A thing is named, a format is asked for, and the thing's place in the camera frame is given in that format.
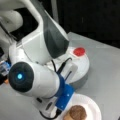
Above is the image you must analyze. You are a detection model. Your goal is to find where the white blue gripper body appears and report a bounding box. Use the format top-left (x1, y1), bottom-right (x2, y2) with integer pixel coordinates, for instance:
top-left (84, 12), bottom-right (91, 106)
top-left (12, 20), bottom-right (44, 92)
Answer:
top-left (35, 59), bottom-right (77, 115)

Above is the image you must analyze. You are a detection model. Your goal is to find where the white paper plate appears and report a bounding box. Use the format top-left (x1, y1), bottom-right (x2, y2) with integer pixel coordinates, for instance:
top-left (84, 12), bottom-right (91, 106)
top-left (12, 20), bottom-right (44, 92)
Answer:
top-left (56, 93), bottom-right (102, 120)

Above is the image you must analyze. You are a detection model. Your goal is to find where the toasted bread slice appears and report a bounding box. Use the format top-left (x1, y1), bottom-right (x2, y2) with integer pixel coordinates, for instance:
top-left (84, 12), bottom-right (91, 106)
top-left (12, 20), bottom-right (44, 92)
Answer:
top-left (64, 113), bottom-right (74, 120)

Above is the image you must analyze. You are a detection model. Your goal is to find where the white divided round tray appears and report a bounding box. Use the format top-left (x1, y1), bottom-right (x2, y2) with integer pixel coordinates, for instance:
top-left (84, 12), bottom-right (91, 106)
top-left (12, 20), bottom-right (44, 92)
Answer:
top-left (54, 47), bottom-right (90, 84)

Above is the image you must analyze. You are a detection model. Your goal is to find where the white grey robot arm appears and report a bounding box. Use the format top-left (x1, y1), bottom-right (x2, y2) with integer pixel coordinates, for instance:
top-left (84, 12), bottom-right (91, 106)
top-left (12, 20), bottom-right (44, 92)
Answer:
top-left (0, 0), bottom-right (77, 115)

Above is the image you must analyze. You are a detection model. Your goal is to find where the red tomato slice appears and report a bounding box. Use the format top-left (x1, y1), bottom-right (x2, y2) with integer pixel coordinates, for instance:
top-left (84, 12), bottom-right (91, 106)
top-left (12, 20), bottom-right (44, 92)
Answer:
top-left (73, 48), bottom-right (85, 57)

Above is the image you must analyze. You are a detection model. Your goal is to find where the brown round meat patty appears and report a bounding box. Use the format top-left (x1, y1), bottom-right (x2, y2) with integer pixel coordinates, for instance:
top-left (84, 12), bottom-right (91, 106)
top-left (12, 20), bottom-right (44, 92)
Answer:
top-left (69, 105), bottom-right (87, 120)

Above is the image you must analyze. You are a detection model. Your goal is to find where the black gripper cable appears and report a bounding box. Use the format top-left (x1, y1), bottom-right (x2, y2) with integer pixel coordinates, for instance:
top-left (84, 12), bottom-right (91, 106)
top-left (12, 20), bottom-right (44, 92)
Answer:
top-left (49, 57), bottom-right (74, 73)

